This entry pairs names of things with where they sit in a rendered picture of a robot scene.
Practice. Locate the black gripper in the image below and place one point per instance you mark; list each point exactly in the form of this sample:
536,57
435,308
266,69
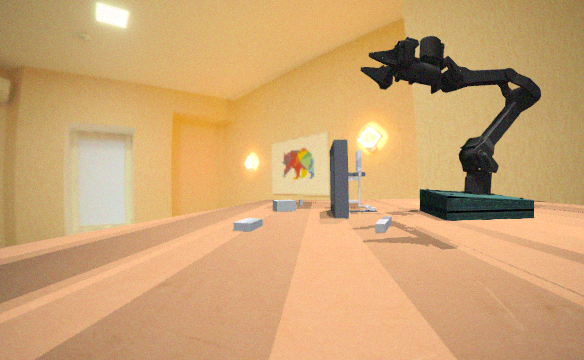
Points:
400,63

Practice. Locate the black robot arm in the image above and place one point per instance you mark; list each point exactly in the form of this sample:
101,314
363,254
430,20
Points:
477,152

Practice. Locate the white rectangular bar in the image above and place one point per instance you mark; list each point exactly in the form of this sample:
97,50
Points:
383,224

